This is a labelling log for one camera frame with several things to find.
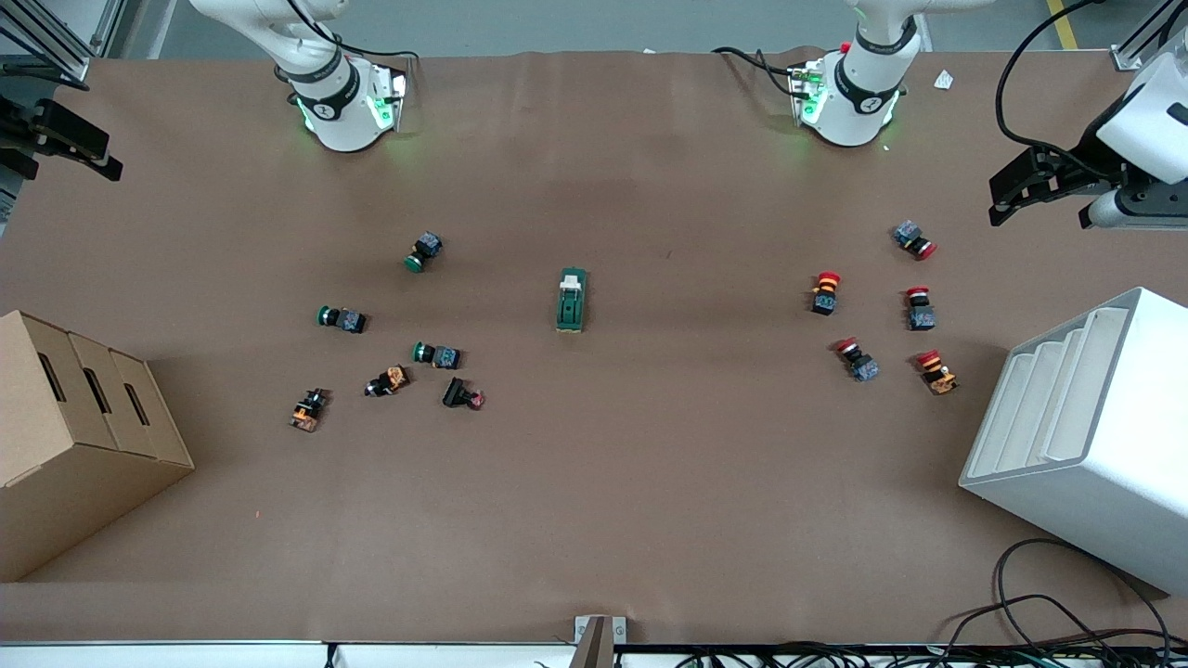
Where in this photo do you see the white stepped plastic rack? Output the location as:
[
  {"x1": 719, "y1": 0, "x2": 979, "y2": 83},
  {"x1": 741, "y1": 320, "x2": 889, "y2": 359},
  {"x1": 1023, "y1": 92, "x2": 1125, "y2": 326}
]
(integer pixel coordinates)
[{"x1": 959, "y1": 287, "x2": 1188, "y2": 597}]

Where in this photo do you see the brown cardboard box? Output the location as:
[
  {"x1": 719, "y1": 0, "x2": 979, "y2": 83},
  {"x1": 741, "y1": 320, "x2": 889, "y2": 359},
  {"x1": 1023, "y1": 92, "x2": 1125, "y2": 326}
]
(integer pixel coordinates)
[{"x1": 0, "y1": 310, "x2": 196, "y2": 584}]

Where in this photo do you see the brown paper table cover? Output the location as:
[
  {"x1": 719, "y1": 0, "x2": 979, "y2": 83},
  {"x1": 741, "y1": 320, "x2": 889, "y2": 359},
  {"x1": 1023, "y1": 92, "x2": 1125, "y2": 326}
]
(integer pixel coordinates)
[{"x1": 0, "y1": 46, "x2": 1188, "y2": 646}]

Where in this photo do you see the aluminium frame post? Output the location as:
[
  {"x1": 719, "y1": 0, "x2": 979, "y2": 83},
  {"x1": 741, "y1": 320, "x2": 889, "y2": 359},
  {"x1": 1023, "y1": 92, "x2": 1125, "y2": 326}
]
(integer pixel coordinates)
[
  {"x1": 1111, "y1": 0, "x2": 1188, "y2": 71},
  {"x1": 0, "y1": 0, "x2": 126, "y2": 89}
]

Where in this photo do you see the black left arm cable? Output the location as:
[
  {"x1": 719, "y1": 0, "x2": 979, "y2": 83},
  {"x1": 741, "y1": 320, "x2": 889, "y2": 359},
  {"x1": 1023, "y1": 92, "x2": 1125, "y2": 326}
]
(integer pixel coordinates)
[{"x1": 996, "y1": 0, "x2": 1110, "y2": 177}]

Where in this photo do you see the black left base cable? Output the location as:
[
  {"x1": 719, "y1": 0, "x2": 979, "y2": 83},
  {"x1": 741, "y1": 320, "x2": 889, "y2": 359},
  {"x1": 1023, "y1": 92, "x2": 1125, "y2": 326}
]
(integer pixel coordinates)
[{"x1": 713, "y1": 45, "x2": 808, "y2": 98}]

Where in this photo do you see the black floor cable bundle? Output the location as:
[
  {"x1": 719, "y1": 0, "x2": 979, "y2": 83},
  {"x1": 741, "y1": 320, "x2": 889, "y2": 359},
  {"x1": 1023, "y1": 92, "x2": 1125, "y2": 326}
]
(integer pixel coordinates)
[{"x1": 678, "y1": 538, "x2": 1188, "y2": 668}]

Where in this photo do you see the white table edge rail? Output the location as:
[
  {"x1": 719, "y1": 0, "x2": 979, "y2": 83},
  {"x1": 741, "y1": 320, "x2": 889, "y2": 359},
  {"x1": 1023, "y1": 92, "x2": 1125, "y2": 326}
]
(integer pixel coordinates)
[{"x1": 0, "y1": 640, "x2": 576, "y2": 668}]

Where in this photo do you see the grey metal bracket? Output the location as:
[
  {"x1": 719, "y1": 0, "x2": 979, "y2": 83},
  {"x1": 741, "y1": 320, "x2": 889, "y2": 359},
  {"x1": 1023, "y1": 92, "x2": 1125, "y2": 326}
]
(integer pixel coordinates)
[{"x1": 574, "y1": 615, "x2": 627, "y2": 668}]

